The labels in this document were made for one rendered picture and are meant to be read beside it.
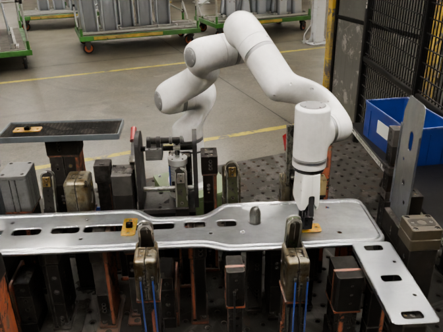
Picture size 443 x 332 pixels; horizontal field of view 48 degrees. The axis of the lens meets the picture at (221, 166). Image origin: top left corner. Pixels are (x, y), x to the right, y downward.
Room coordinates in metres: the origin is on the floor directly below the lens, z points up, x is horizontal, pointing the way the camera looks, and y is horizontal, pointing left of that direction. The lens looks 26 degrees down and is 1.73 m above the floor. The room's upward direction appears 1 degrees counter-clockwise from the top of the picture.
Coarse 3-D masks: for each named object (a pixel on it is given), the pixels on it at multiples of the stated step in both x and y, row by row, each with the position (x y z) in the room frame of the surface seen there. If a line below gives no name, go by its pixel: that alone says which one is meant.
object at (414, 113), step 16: (416, 112) 1.16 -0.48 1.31; (400, 128) 1.23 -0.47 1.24; (416, 128) 1.15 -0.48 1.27; (400, 144) 1.22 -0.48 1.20; (416, 144) 1.13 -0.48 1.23; (400, 160) 1.21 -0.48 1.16; (416, 160) 1.11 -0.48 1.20; (400, 176) 1.19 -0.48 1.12; (400, 192) 1.18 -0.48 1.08; (400, 208) 1.16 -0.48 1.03
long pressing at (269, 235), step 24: (0, 216) 1.21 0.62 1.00; (24, 216) 1.21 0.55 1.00; (48, 216) 1.21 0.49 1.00; (72, 216) 1.21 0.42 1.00; (96, 216) 1.20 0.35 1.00; (120, 216) 1.20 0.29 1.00; (144, 216) 1.20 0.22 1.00; (192, 216) 1.19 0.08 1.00; (216, 216) 1.19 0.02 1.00; (240, 216) 1.19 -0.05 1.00; (264, 216) 1.19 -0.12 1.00; (336, 216) 1.18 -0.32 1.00; (360, 216) 1.18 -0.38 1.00; (0, 240) 1.09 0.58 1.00; (24, 240) 1.09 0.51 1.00; (48, 240) 1.09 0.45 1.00; (72, 240) 1.08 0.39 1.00; (96, 240) 1.08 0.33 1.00; (120, 240) 1.08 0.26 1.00; (168, 240) 1.08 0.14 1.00; (192, 240) 1.08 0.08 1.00; (216, 240) 1.07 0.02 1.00; (240, 240) 1.07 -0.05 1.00; (264, 240) 1.07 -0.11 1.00; (312, 240) 1.07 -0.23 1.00; (336, 240) 1.07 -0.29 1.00; (360, 240) 1.07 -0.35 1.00
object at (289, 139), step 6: (288, 126) 1.32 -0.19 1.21; (288, 132) 1.32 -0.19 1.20; (288, 138) 1.32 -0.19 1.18; (288, 144) 1.31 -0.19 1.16; (288, 150) 1.31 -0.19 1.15; (288, 156) 1.31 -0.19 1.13; (288, 162) 1.31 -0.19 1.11; (288, 168) 1.30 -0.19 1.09; (288, 174) 1.30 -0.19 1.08; (288, 180) 1.30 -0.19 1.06
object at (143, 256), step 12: (144, 252) 0.96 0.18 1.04; (156, 252) 0.97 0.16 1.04; (144, 264) 0.93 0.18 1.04; (156, 264) 0.94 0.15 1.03; (144, 276) 0.93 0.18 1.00; (156, 276) 0.93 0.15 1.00; (144, 288) 0.93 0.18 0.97; (156, 288) 0.94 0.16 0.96; (144, 300) 0.93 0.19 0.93; (156, 300) 0.93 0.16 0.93; (144, 312) 0.93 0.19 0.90; (156, 312) 0.93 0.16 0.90; (144, 324) 0.92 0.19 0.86; (156, 324) 0.92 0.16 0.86
